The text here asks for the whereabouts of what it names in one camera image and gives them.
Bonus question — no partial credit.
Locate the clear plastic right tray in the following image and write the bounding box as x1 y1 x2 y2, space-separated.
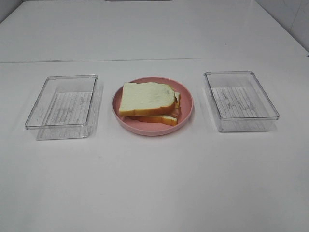
204 71 280 132

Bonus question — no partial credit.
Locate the clear plastic left tray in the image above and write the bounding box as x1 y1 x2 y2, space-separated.
25 75 103 140

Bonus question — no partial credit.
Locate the clear plastic tray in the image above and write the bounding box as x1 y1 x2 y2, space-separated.
204 71 280 132
25 75 103 140

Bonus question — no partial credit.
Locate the bacon strip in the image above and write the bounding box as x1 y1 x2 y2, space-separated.
171 108 181 117

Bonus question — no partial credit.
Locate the bread slice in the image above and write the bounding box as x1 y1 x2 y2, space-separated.
119 82 176 117
129 92 181 126

